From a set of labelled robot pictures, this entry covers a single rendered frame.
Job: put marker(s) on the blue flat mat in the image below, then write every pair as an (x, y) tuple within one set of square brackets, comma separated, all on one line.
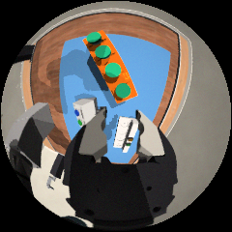
[(80, 78)]

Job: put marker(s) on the orange test tube rack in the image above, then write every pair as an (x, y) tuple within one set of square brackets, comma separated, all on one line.
[(112, 82)]

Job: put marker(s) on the green round cap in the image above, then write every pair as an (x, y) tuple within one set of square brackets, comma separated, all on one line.
[(123, 90), (113, 69), (94, 38), (103, 51)]

